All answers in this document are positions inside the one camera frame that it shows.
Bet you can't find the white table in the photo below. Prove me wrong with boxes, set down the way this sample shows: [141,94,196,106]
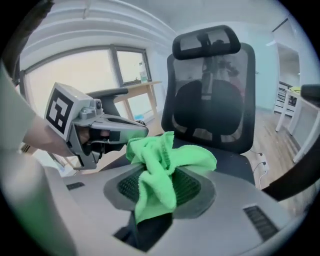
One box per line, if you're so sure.
[274,88,320,163]

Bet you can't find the black office chair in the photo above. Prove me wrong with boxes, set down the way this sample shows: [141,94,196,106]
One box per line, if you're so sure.
[86,24,320,202]

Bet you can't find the clear plastic bottle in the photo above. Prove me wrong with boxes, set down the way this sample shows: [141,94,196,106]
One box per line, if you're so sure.
[138,61,149,85]

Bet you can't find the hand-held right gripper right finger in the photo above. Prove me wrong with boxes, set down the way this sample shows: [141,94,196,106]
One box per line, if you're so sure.
[154,166,301,256]

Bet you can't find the wooden table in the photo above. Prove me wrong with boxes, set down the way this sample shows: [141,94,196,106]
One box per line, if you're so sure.
[113,80,163,131]

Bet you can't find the person's left hand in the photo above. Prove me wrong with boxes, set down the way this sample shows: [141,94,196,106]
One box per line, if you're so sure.
[75,125,91,145]

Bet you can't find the person's left forearm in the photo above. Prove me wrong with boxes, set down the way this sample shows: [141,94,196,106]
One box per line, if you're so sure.
[23,116,76,159]

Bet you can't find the green microfibre cloth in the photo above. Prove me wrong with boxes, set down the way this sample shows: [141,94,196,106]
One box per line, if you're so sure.
[125,131,218,225]

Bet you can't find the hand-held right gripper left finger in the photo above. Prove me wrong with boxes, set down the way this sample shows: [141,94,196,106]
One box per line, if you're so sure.
[44,162,148,256]

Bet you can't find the white ceiling ducts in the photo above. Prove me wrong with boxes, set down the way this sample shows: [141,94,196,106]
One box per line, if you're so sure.
[19,0,176,63]

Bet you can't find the person's black printed t-shirt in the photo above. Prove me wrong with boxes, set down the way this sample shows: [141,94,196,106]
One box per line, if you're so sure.
[1,0,55,81]

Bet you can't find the black window frame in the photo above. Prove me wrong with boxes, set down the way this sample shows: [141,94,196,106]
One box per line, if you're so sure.
[18,44,153,90]

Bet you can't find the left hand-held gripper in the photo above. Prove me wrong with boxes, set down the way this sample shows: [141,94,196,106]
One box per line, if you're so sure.
[44,82,150,171]

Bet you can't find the white floor power socket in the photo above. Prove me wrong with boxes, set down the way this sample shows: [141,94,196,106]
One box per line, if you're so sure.
[252,152,271,191]

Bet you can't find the black chair seat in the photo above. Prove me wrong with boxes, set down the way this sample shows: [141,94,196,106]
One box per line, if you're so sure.
[98,136,256,187]

